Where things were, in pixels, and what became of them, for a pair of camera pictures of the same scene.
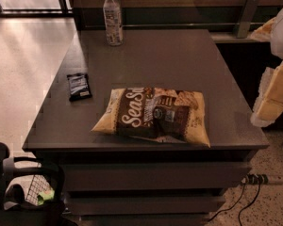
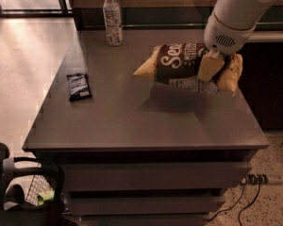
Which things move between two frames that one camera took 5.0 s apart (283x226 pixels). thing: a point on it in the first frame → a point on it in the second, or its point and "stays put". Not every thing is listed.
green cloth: x=44 y=195 stays put
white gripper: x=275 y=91 → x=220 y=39
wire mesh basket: x=39 y=185 stays put
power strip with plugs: x=255 y=178 stays put
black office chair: x=2 y=169 stays put
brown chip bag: x=164 y=113 → x=179 y=64
